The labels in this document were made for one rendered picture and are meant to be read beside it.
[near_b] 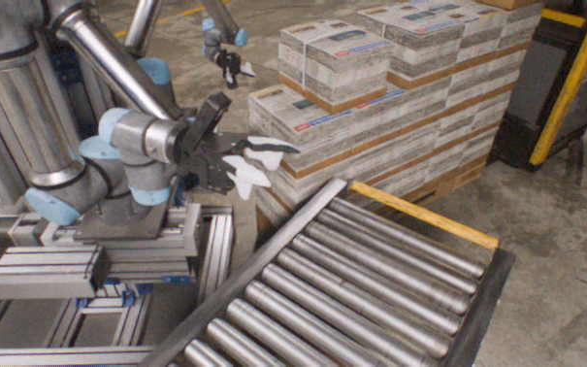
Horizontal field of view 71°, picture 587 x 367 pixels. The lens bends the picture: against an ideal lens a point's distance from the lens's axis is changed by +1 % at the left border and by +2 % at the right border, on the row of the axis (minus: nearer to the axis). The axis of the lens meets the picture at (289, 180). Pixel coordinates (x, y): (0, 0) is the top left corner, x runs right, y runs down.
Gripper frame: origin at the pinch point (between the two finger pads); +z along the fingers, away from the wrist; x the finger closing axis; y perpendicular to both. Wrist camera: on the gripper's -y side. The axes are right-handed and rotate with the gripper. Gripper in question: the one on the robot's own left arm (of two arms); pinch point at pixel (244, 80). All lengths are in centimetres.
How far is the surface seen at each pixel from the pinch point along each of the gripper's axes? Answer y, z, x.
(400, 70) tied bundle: 5, 37, 56
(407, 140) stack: -29, 44, 61
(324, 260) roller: -7, 96, -28
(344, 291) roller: -6, 106, -30
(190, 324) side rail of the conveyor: -6, 94, -65
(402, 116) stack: -14, 44, 54
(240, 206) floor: -85, -16, -1
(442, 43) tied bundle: 15, 44, 71
